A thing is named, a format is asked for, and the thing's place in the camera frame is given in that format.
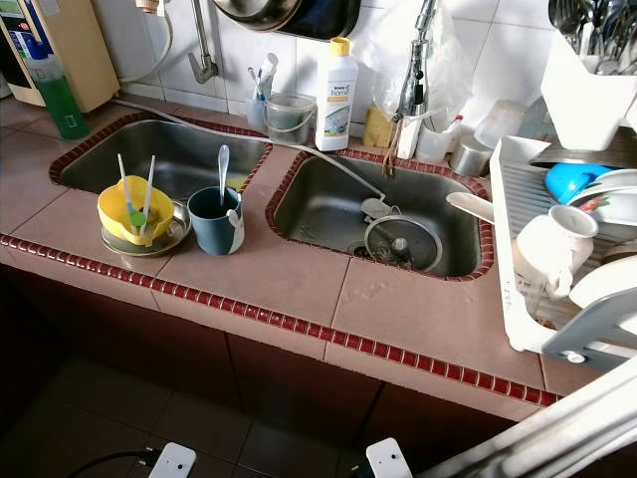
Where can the white ceramic plate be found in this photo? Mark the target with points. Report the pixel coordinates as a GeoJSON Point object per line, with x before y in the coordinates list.
{"type": "Point", "coordinates": [612, 214]}

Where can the clear plastic bag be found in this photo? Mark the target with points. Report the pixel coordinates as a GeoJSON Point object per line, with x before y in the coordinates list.
{"type": "Point", "coordinates": [453, 60]}

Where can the round steel strainer lid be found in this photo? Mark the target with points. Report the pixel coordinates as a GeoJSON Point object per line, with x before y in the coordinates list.
{"type": "Point", "coordinates": [380, 244]}

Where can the white dish rack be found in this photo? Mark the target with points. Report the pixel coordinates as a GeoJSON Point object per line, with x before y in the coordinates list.
{"type": "Point", "coordinates": [518, 229]}

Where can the white ceramic mug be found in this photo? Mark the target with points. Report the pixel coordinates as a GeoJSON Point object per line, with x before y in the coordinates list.
{"type": "Point", "coordinates": [547, 249]}

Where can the stainless steel dish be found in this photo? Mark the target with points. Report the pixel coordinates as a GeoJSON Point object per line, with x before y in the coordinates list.
{"type": "Point", "coordinates": [174, 239]}

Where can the cream rice paddle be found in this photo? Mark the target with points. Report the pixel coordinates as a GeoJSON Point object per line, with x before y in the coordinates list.
{"type": "Point", "coordinates": [468, 205]}

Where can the white detergent bottle yellow cap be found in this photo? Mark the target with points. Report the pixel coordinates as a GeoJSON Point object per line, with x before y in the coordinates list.
{"type": "Point", "coordinates": [336, 110]}

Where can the white green chopstick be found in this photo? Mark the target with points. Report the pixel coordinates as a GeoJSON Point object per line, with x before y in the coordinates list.
{"type": "Point", "coordinates": [149, 184]}
{"type": "Point", "coordinates": [124, 187]}

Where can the small steel cup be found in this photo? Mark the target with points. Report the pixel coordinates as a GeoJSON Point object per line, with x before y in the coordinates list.
{"type": "Point", "coordinates": [468, 157]}

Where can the clear plastic measuring cup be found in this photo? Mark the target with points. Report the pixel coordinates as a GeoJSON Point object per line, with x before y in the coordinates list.
{"type": "Point", "coordinates": [289, 124]}

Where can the chrome pull-out faucet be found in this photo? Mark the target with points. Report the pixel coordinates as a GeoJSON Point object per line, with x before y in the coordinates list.
{"type": "Point", "coordinates": [415, 90]}

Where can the round steel pan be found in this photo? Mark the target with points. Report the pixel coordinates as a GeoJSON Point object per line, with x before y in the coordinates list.
{"type": "Point", "coordinates": [259, 12]}

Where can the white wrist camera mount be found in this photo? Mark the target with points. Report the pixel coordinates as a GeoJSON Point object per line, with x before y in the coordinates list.
{"type": "Point", "coordinates": [171, 463]}
{"type": "Point", "coordinates": [388, 460]}

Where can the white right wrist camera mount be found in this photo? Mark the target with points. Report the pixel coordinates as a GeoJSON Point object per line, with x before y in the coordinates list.
{"type": "Point", "coordinates": [388, 460]}

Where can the white plastic spoon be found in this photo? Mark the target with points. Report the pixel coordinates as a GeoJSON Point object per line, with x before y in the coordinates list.
{"type": "Point", "coordinates": [224, 164]}

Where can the black pan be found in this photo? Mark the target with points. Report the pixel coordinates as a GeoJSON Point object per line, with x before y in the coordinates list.
{"type": "Point", "coordinates": [328, 20]}

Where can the steel mixing bowl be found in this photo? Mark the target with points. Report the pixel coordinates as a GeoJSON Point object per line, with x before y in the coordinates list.
{"type": "Point", "coordinates": [587, 149]}

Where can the green dish soap bottle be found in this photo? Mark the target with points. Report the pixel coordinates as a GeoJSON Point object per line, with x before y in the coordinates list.
{"type": "Point", "coordinates": [65, 105]}

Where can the blue plastic bowl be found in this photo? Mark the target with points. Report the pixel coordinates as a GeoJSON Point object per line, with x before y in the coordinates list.
{"type": "Point", "coordinates": [567, 181]}

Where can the white cutlery holder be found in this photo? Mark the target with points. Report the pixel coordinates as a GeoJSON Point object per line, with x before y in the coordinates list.
{"type": "Point", "coordinates": [582, 105]}

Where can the white toothbrush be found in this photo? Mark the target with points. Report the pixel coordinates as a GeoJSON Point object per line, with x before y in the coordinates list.
{"type": "Point", "coordinates": [267, 70]}

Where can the yellow plastic bowl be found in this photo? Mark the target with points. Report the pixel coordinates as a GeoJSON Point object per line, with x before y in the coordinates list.
{"type": "Point", "coordinates": [111, 211]}

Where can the beige water filter unit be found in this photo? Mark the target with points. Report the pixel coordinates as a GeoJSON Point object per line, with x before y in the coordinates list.
{"type": "Point", "coordinates": [85, 50]}

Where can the plain yellow sponge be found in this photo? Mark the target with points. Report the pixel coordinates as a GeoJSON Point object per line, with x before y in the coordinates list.
{"type": "Point", "coordinates": [378, 129]}

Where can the steel sink basin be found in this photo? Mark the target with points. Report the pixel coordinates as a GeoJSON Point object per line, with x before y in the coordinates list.
{"type": "Point", "coordinates": [169, 149]}
{"type": "Point", "coordinates": [314, 214]}

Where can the clear plastic tub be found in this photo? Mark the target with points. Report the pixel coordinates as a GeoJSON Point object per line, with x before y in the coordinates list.
{"type": "Point", "coordinates": [498, 124]}

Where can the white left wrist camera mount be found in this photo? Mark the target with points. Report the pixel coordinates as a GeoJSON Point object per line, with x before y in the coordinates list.
{"type": "Point", "coordinates": [171, 463]}

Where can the steel cutlery bunch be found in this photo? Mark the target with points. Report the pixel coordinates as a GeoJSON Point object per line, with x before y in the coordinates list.
{"type": "Point", "coordinates": [582, 25]}

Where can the white ridged bar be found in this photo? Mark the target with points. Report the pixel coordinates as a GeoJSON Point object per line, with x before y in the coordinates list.
{"type": "Point", "coordinates": [557, 428]}

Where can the dark blue mug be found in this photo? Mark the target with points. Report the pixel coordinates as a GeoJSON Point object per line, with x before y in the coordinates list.
{"type": "Point", "coordinates": [211, 229]}

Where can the clear toothbrush cup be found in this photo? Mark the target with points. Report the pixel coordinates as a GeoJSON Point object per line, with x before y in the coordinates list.
{"type": "Point", "coordinates": [256, 115]}

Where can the chrome wall tap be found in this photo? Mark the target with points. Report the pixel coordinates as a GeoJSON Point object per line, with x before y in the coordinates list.
{"type": "Point", "coordinates": [204, 65]}

